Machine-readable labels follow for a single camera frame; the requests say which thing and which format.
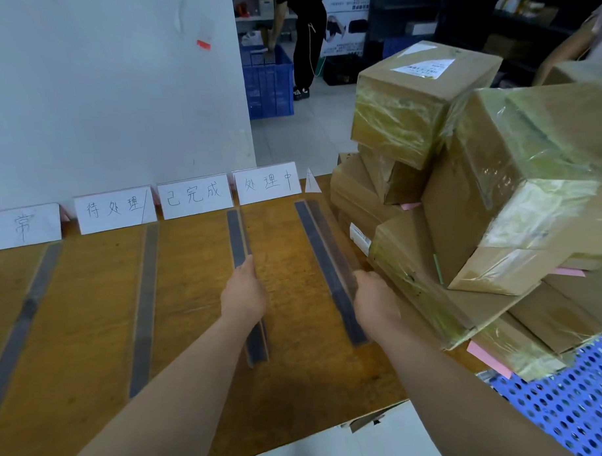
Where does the person's right hand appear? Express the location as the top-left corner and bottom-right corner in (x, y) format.
(351, 270), (403, 342)

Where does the person's left hand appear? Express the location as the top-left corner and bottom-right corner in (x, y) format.
(218, 255), (270, 328)

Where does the person's right forearm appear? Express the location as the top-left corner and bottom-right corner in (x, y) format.
(369, 319), (577, 456)

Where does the person's left forearm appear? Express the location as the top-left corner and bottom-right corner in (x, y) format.
(53, 313), (263, 456)

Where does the grey tape strip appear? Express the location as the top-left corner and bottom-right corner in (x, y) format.
(0, 242), (69, 425)
(226, 208), (270, 369)
(122, 223), (166, 400)
(294, 197), (369, 349)

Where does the white handwritten paper sign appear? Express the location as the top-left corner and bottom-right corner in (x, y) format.
(73, 185), (158, 236)
(156, 173), (235, 221)
(0, 203), (63, 253)
(231, 161), (303, 207)

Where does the pile of taped cardboard boxes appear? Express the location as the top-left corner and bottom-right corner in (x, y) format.
(324, 34), (602, 389)

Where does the blue plastic crate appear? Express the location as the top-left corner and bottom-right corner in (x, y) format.
(240, 43), (297, 121)

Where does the black plastic crate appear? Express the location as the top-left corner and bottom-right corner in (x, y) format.
(322, 55), (367, 86)

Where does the blue perforated plastic basket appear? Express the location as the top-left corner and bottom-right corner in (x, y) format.
(484, 322), (602, 456)

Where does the white storage shelf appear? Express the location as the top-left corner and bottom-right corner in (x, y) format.
(232, 0), (300, 47)

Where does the printed product carton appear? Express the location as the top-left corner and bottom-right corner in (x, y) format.
(321, 0), (375, 59)

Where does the black storage shelf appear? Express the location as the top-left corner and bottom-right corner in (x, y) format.
(433, 0), (599, 86)

